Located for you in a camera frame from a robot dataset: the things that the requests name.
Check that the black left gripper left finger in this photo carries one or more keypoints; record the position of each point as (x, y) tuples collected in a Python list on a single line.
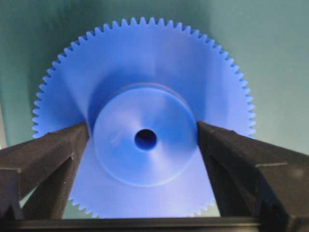
[(36, 177)]

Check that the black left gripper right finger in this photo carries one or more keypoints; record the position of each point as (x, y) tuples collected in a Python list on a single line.
[(251, 178)]

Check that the small blue plastic gear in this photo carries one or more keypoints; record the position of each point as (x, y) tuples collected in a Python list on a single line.
[(141, 87)]

